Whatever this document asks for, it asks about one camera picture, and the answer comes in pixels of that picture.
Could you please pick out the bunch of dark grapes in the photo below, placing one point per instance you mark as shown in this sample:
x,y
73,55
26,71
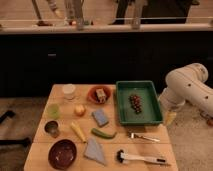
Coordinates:
x,y
135,103

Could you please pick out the blue sponge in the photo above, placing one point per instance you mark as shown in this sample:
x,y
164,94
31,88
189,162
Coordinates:
x,y
100,117

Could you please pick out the white handled dish brush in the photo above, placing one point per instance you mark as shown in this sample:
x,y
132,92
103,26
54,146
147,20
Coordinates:
x,y
121,156

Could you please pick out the green plastic tray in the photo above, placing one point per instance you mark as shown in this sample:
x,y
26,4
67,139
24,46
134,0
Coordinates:
x,y
151,113

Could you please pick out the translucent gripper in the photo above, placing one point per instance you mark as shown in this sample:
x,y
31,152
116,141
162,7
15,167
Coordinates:
x,y
169,117

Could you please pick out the red bowl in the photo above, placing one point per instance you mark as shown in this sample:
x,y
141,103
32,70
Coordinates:
x,y
91,96

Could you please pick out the yellow apple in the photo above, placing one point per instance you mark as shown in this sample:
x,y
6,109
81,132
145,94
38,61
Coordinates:
x,y
79,110

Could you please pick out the green pepper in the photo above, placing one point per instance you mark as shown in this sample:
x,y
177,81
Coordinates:
x,y
101,134

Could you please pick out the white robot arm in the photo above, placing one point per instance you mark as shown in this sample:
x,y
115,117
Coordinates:
x,y
187,84

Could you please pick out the clear plastic cup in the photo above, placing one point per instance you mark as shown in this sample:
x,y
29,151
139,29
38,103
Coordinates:
x,y
69,91

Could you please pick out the dark purple bowl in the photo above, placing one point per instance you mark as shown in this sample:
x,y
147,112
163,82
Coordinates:
x,y
62,154

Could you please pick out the metal cup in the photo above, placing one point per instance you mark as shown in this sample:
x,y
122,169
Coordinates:
x,y
52,128

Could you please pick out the grey blue cloth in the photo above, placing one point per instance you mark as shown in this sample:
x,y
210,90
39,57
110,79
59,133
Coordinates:
x,y
94,151

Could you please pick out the small box in bowl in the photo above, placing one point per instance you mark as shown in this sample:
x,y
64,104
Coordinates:
x,y
101,95

